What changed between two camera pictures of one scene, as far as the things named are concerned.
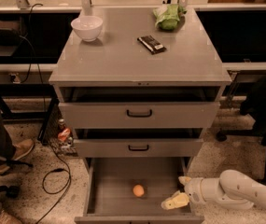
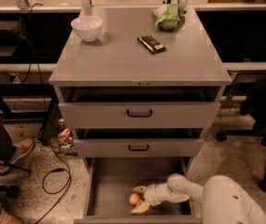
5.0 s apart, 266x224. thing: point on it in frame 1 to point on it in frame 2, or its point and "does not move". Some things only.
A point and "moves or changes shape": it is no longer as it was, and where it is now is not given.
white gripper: x=193 y=190 to x=151 y=195
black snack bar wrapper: x=152 y=46 does not move
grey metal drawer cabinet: x=134 y=96 does not move
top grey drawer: x=139 y=107 does not move
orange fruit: x=138 y=190 moves or changes shape
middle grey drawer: x=138 y=142 does not move
